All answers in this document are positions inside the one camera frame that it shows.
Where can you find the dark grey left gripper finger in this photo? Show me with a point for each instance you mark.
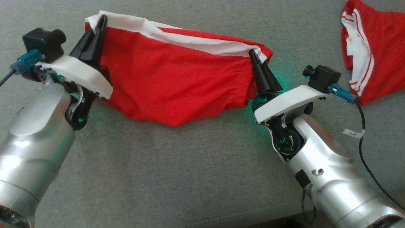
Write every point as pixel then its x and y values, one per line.
pixel 99 41
pixel 84 47

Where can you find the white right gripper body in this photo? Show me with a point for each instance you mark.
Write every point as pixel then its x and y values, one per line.
pixel 284 103

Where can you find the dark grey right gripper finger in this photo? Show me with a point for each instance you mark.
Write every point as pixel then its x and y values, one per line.
pixel 271 82
pixel 258 76

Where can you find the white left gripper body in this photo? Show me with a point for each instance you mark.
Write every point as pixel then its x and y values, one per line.
pixel 79 72

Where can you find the red shorts white trim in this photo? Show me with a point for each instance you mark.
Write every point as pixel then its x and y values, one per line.
pixel 171 82

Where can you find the red basketball jersey white sleeves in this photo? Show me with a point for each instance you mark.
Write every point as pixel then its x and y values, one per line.
pixel 386 47

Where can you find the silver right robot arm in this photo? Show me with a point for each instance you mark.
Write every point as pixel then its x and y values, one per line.
pixel 332 180

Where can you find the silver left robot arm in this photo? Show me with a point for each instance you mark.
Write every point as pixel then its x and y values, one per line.
pixel 34 142

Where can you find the large grey sofa seat cushion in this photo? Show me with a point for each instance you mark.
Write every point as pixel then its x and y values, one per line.
pixel 190 164

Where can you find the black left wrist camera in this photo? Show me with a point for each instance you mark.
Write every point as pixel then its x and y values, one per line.
pixel 42 42

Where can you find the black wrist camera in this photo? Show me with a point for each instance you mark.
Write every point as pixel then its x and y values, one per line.
pixel 322 77
pixel 42 42

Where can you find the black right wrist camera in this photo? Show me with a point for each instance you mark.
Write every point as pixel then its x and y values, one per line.
pixel 322 77

